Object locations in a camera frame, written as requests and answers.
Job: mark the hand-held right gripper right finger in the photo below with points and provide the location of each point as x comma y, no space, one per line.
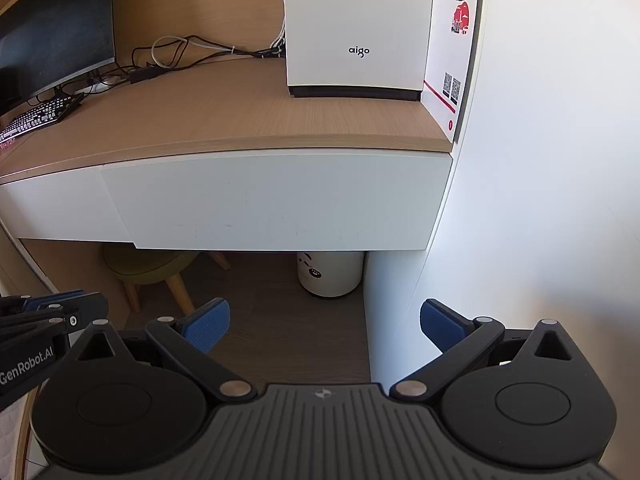
442,327

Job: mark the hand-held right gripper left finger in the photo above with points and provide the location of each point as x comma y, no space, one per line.
207,327

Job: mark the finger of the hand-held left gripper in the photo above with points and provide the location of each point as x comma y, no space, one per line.
55,300

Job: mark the wide white desk drawer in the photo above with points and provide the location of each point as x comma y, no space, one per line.
275,200

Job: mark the green stool with wooden legs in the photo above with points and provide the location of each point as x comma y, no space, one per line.
145,262

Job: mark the narrow white desk drawer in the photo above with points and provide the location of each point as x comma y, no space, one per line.
55,205

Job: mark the white trash bin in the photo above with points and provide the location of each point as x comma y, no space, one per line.
330,275

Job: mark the black keyboard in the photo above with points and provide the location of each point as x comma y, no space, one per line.
35,117

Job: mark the black power adapter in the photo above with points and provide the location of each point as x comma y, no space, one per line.
144,76

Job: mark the white sign board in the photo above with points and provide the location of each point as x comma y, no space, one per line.
450,60

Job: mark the black computer monitor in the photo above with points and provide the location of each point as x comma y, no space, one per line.
50,25

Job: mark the white computer case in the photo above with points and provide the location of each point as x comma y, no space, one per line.
350,10

